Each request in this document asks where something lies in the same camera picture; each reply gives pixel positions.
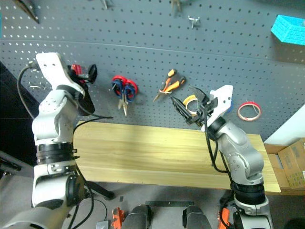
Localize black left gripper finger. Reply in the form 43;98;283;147
77;87;96;117
87;63;98;84

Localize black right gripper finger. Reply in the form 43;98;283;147
170;96;193;123
189;85;209;106

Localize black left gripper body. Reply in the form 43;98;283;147
68;65;91;96

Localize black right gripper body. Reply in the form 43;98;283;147
185;96;219;127

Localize red black hand tool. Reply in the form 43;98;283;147
71;63;84;83

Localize orange black handled pliers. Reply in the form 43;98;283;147
152;68;187;103

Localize red tape roll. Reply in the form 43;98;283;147
237;101;262;122

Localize grey pegboard panel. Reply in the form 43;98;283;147
0;0;305;144

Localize metal pegboard hook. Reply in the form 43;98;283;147
187;15;201;29

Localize tan tape roll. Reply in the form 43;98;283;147
182;94;200;115

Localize black side panel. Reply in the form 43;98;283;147
0;61;40;167

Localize plain cardboard box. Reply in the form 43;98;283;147
264;142;286;189

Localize black long nose pliers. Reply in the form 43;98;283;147
13;0;40;24

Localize black table leg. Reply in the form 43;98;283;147
84;181;115;200

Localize black metal bar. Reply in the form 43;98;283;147
145;201;195;208

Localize printed cardboard box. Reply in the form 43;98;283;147
277;138;305;191

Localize dark grey rounded block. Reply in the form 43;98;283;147
125;204;153;229
182;205;213;229

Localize orange black clamp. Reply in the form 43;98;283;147
218;207;233;229
112;207;126;229

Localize cyan plastic basket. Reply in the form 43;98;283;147
270;14;305;46

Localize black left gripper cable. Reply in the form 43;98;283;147
71;102;114;134

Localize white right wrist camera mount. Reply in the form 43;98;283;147
201;84;234;132

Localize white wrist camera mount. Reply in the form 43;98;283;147
201;84;234;132
35;52;86;96

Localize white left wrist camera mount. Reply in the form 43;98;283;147
35;52;86;96

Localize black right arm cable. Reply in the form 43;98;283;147
202;112;235;189

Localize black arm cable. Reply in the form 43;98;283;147
17;62;40;120
202;112;235;189

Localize red blue handled pliers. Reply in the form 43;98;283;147
111;75;139;117

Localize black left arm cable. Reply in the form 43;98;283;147
17;62;40;120

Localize black body cable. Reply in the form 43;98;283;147
69;164;108;229

